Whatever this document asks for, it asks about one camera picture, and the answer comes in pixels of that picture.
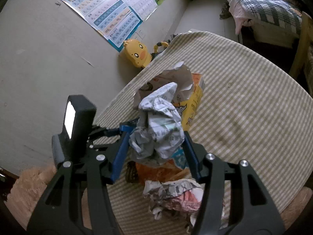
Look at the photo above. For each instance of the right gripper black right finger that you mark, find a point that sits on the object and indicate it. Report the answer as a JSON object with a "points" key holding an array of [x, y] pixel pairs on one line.
{"points": [[235, 201]]}

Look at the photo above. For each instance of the wooden chair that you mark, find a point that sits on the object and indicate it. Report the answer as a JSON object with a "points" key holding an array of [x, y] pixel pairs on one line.
{"points": [[301, 69]]}

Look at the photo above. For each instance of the striped beige table mat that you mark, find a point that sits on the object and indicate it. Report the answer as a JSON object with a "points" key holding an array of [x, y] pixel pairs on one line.
{"points": [[250, 110]]}

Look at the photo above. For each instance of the yellow duck potty seat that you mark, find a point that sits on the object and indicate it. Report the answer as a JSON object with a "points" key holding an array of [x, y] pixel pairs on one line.
{"points": [[138, 53]]}

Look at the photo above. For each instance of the white printed paper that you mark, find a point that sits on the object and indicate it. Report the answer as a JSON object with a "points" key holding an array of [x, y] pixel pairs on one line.
{"points": [[159, 132]]}

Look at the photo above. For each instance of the orange snack bag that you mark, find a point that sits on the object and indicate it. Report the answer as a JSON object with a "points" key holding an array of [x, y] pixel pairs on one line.
{"points": [[142, 167]]}

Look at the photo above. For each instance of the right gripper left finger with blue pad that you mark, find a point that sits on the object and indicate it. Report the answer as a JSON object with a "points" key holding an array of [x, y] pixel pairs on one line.
{"points": [[76, 201]]}

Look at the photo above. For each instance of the shoes on floor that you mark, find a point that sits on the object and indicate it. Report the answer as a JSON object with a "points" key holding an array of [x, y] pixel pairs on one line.
{"points": [[225, 13]]}

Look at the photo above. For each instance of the yellow snack box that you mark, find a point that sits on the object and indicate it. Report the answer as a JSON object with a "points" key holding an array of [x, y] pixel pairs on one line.
{"points": [[187, 109]]}

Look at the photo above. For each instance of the bed with plaid sheet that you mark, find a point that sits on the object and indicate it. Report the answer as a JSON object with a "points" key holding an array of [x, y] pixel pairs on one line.
{"points": [[276, 22]]}

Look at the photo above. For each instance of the blue pinyin wall poster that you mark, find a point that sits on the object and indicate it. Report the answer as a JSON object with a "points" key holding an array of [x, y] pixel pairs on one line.
{"points": [[115, 20]]}

